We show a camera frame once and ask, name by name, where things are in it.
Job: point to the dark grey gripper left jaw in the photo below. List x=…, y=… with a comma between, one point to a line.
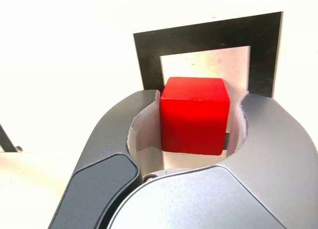
x=104, y=164

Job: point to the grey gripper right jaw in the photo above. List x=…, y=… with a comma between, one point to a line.
x=223, y=201

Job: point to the red cube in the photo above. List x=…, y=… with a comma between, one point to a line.
x=193, y=119

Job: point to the black tape square outline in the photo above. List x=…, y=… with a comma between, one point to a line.
x=146, y=60

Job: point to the black tape strip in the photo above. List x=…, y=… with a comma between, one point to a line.
x=6, y=142

